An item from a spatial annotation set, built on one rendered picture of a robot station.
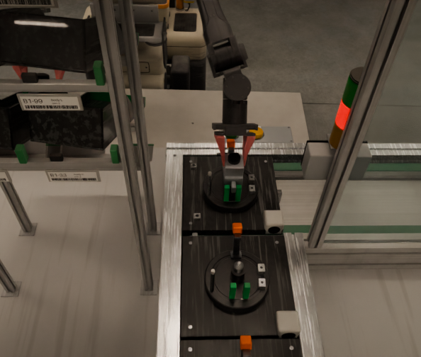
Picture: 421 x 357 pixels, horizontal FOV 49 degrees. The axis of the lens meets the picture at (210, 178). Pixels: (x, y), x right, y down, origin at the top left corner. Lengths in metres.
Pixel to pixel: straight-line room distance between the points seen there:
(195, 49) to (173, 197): 0.97
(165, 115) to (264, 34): 2.13
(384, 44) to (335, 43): 2.86
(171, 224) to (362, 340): 0.51
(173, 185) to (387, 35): 0.68
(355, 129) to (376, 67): 0.13
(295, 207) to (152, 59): 0.81
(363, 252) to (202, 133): 0.62
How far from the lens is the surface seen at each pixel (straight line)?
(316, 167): 0.93
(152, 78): 1.77
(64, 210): 1.31
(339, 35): 3.68
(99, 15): 0.60
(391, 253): 1.20
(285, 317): 0.98
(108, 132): 0.82
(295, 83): 3.13
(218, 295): 0.99
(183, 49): 2.02
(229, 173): 1.07
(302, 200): 1.24
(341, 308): 1.17
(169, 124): 1.50
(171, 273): 1.05
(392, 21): 0.71
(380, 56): 0.74
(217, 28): 1.06
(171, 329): 0.99
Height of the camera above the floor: 1.87
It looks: 49 degrees down
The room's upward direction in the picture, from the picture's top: 2 degrees clockwise
